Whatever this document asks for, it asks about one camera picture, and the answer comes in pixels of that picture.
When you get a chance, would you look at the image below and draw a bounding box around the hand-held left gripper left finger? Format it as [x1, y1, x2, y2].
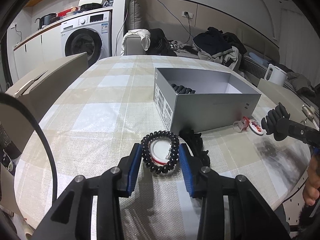
[31, 143, 143, 240]

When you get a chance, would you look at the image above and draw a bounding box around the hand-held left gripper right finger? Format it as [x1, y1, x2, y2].
[178, 144, 290, 240]

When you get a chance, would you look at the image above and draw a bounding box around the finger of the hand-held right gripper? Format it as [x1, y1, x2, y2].
[274, 117, 320, 147]

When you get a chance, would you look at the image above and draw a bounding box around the black spiral hair tie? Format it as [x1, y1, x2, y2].
[171, 84, 197, 95]
[140, 131, 180, 177]

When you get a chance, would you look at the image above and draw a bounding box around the black claw hair clip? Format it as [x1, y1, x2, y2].
[261, 104, 292, 137]

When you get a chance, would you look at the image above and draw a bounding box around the red rimmed round badge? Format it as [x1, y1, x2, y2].
[149, 140, 173, 165]

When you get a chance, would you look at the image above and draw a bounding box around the white round badge red print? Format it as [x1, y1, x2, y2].
[249, 120, 265, 135]

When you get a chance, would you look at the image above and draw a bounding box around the red and clear plastic clip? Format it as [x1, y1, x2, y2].
[232, 116, 250, 132]

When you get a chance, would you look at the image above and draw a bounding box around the silver grey box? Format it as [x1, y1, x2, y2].
[154, 67, 262, 133]

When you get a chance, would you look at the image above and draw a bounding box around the person's right forearm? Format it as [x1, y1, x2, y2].
[297, 202, 320, 240]

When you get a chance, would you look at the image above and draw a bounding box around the person's right hand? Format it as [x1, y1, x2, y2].
[302, 155, 320, 207]

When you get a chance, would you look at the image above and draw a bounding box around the beige cardboard box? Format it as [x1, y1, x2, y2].
[257, 78, 320, 120]

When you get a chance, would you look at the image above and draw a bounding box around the grey blanket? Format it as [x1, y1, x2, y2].
[285, 70, 318, 95]

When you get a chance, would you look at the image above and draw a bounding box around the white electric kettle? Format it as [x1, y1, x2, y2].
[265, 64, 287, 87]

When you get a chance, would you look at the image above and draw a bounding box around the light blue pillow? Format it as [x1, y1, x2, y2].
[247, 53, 269, 65]

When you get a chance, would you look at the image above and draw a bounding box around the pile of dark clothes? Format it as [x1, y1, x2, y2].
[192, 27, 248, 70]

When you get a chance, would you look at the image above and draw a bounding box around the large cardboard box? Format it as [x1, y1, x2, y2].
[4, 52, 89, 140]

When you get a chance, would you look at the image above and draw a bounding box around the grey sofa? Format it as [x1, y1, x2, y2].
[122, 34, 275, 80]

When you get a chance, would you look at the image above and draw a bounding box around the black garment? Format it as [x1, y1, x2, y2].
[146, 28, 178, 57]

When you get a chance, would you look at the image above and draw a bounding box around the white cloth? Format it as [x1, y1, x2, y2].
[127, 29, 152, 52]

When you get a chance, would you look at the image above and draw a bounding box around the white washing machine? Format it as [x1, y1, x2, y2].
[61, 10, 112, 68]

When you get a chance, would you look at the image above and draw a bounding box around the grey striped cushion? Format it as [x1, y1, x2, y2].
[126, 0, 144, 34]

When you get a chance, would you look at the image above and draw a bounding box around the white lower kitchen cabinet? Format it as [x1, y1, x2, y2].
[12, 24, 65, 80]

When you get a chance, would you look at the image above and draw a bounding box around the red basket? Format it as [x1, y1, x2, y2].
[57, 9, 75, 18]

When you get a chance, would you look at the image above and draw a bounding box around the black kettle on counter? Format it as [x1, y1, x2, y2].
[35, 13, 57, 27]

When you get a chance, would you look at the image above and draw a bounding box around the small beige keychain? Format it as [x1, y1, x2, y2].
[301, 105, 316, 125]

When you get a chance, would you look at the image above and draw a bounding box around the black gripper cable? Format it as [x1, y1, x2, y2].
[0, 92, 59, 205]

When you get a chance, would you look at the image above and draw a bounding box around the black power cable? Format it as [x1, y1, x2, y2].
[175, 15, 193, 49]

